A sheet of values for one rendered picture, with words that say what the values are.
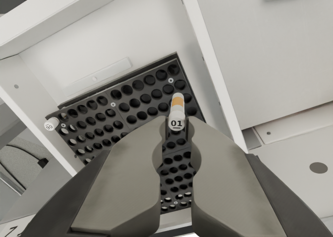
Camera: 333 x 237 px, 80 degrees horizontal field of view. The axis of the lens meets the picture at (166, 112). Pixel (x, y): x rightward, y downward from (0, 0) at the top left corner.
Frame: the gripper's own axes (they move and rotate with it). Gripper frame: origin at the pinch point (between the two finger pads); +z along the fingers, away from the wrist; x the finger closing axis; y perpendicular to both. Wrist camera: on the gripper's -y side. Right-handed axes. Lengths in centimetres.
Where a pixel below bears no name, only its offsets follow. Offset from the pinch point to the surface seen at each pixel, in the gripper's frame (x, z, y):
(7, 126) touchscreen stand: -92, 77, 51
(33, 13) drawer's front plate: -11.9, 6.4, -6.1
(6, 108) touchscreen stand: -100, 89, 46
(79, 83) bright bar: -13.6, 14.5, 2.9
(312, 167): 20.5, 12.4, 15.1
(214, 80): 4.1, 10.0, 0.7
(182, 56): 0.7, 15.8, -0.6
